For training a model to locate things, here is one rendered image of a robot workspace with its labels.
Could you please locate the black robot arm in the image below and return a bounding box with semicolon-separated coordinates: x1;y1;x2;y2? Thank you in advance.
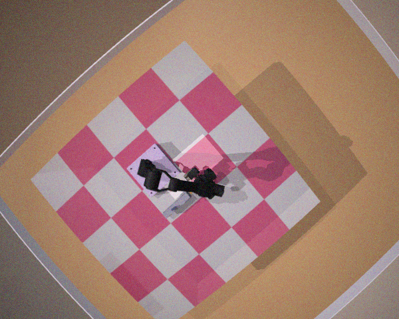
137;159;225;197

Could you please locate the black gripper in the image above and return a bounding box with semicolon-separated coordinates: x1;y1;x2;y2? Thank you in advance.
187;167;215;199

